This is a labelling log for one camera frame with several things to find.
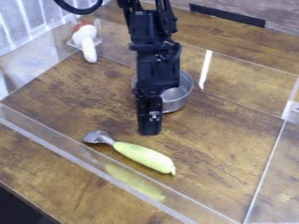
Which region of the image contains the black bar on table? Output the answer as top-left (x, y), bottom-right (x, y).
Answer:
top-left (189, 3), bottom-right (266, 28)

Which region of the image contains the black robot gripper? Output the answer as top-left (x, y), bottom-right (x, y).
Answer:
top-left (126, 10), bottom-right (182, 136)

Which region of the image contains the small silver metal pot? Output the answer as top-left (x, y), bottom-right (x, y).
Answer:
top-left (132, 71), bottom-right (193, 114)

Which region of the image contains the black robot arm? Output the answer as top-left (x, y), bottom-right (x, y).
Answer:
top-left (116, 0), bottom-right (182, 136)

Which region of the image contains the white red toy mushroom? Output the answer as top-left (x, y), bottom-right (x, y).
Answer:
top-left (70, 22), bottom-right (97, 63)

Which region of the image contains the green handled metal spoon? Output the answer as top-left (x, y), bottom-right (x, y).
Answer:
top-left (82, 130), bottom-right (176, 175)

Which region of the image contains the black cable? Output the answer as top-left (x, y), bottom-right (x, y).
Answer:
top-left (51, 0), bottom-right (106, 16)

